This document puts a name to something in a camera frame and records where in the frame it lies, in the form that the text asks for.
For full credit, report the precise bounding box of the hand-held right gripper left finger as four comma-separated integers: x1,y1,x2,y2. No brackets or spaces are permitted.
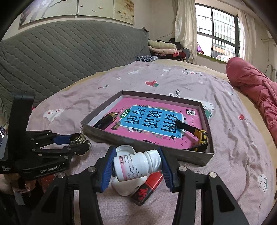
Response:
32,146,117,225

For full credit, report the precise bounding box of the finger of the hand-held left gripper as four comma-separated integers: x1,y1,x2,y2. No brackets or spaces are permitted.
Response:
32,141,91,160
27,130,73,149

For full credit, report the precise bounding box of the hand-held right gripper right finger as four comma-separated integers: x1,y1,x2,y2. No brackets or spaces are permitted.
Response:
159,146,249,225

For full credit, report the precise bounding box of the white earbuds case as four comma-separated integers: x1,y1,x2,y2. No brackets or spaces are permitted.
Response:
111,173,149,196

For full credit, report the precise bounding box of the shallow grey cardboard box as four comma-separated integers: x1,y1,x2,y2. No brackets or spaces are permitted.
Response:
81,90,215,167

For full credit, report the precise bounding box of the white jar lid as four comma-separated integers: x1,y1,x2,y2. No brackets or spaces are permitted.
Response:
115,145,135,158

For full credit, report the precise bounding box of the small white medicine bottle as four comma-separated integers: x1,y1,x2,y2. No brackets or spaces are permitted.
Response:
113,149,163,182

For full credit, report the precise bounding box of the red lighter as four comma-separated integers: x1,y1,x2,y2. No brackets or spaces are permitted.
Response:
131,171,164,206

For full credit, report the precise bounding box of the black lipstick tube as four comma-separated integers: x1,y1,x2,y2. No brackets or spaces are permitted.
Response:
93,111,119,130

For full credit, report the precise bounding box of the yellow and black wristwatch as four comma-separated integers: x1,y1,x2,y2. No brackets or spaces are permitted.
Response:
174,120,209,153

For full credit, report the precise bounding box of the person's left hand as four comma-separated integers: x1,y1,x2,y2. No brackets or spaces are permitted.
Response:
0,173,38,193

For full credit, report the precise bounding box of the pink printed blanket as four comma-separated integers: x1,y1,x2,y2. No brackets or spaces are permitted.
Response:
26,58,273,225

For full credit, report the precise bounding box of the pink and blue book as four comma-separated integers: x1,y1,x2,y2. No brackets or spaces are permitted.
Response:
94,97,208,153

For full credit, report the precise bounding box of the grey quilted headboard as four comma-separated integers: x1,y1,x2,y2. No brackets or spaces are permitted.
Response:
0,18,150,109

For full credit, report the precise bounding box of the blue patterned cloth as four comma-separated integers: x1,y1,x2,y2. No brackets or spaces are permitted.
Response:
135,55,158,62

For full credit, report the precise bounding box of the pink folded blanket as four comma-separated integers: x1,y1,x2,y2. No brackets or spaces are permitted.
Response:
150,49,180,56

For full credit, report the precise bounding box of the red quilted comforter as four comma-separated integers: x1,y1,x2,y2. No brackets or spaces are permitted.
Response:
225,57,277,150

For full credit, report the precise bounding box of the stack of folded clothes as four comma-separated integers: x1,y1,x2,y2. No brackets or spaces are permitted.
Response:
148,39,177,52

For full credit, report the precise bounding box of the black garment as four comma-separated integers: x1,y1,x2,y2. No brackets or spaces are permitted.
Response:
168,38,184,51

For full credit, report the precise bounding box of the white curtain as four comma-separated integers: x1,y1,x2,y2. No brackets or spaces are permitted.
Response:
238,11,257,65
175,0,197,63

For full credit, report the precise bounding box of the barred window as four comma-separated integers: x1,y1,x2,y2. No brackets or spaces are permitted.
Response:
195,3,240,58

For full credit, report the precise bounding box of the wall painting with blossoms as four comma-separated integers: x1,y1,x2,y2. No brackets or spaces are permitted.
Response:
18,0,135,28

